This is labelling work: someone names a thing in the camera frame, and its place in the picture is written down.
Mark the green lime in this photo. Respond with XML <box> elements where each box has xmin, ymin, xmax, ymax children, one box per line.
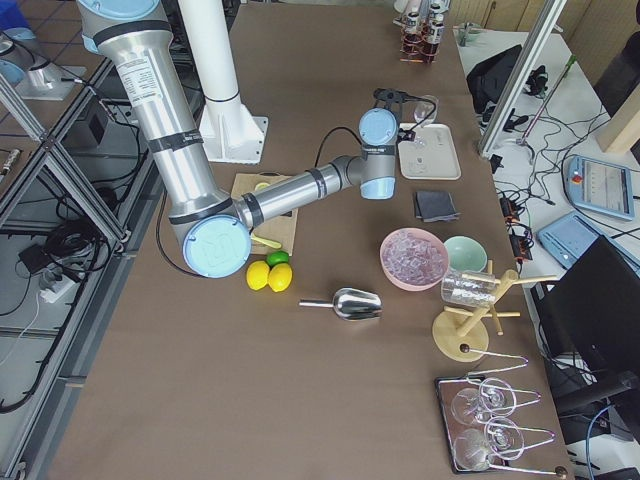
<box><xmin>265</xmin><ymin>250</ymin><xmax>290</xmax><ymax>267</ymax></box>

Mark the copper wire bottle basket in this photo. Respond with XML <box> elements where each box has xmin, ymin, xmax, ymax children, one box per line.
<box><xmin>400</xmin><ymin>11</ymin><xmax>444</xmax><ymax>64</ymax></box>

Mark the clear textured glass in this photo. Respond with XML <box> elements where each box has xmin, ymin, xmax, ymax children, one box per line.
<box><xmin>440</xmin><ymin>269</ymin><xmax>497</xmax><ymax>307</ymax></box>

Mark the blue teach pendant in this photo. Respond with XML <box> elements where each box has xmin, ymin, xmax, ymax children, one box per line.
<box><xmin>565</xmin><ymin>156</ymin><xmax>635</xmax><ymax>221</ymax></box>
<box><xmin>537</xmin><ymin>212</ymin><xmax>639</xmax><ymax>275</ymax></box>

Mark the pink bowl with ice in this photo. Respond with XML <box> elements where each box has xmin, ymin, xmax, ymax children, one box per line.
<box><xmin>379</xmin><ymin>228</ymin><xmax>449</xmax><ymax>292</ymax></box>

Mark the upside down wine glass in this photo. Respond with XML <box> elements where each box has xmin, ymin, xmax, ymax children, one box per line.
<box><xmin>451</xmin><ymin>377</ymin><xmax>516</xmax><ymax>425</ymax></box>
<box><xmin>453</xmin><ymin>417</ymin><xmax>524</xmax><ymax>471</ymax></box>

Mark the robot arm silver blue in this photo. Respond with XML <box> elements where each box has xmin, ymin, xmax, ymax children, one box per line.
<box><xmin>78</xmin><ymin>1</ymin><xmax>401</xmax><ymax>278</ymax></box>

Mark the clear wine glass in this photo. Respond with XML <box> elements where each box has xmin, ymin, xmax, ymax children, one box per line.
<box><xmin>413</xmin><ymin>95</ymin><xmax>439</xmax><ymax>127</ymax></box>

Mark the tea bottle white cap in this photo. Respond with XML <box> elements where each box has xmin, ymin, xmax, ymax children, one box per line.
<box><xmin>423</xmin><ymin>14</ymin><xmax>444</xmax><ymax>62</ymax></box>
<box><xmin>401</xmin><ymin>1</ymin><xmax>421</xmax><ymax>56</ymax></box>

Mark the steel ice scoop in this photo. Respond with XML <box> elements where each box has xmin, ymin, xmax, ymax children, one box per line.
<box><xmin>298</xmin><ymin>287</ymin><xmax>383</xmax><ymax>321</ymax></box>

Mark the green bowl with utensils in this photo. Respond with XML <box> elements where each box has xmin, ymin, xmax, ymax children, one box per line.
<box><xmin>455</xmin><ymin>22</ymin><xmax>485</xmax><ymax>47</ymax></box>

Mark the black monitor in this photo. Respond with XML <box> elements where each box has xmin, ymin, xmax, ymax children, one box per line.
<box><xmin>531</xmin><ymin>236</ymin><xmax>639</xmax><ymax>413</ymax></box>

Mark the small mint green bowl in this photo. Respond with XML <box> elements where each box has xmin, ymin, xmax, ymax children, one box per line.
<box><xmin>444</xmin><ymin>236</ymin><xmax>488</xmax><ymax>272</ymax></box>

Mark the yellow plastic knife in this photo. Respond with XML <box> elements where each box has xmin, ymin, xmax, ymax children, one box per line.
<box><xmin>250</xmin><ymin>233</ymin><xmax>282</xmax><ymax>250</ymax></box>

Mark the mirror tray glass rack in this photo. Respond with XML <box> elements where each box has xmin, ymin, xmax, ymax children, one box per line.
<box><xmin>435</xmin><ymin>354</ymin><xmax>568</xmax><ymax>479</ymax></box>

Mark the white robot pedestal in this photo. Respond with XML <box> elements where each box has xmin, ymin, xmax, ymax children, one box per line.
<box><xmin>179</xmin><ymin>0</ymin><xmax>268</xmax><ymax>165</ymax></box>

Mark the cream serving tray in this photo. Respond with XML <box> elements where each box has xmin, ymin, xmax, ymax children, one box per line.
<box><xmin>398</xmin><ymin>123</ymin><xmax>461</xmax><ymax>180</ymax></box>

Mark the grey folded cloth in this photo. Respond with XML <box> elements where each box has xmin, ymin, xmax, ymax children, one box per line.
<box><xmin>414</xmin><ymin>190</ymin><xmax>459</xmax><ymax>223</ymax></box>

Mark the wooden cutting board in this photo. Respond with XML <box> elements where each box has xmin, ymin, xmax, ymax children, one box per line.
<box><xmin>231</xmin><ymin>172</ymin><xmax>298</xmax><ymax>256</ymax></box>

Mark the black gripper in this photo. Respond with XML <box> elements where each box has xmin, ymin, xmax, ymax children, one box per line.
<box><xmin>373</xmin><ymin>88</ymin><xmax>407</xmax><ymax>120</ymax></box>

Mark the wooden cup tree stand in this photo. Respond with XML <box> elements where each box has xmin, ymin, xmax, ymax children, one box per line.
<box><xmin>432</xmin><ymin>270</ymin><xmax>558</xmax><ymax>362</ymax></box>

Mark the aluminium frame post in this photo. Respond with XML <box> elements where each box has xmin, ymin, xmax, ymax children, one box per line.
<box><xmin>478</xmin><ymin>0</ymin><xmax>566</xmax><ymax>160</ymax></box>

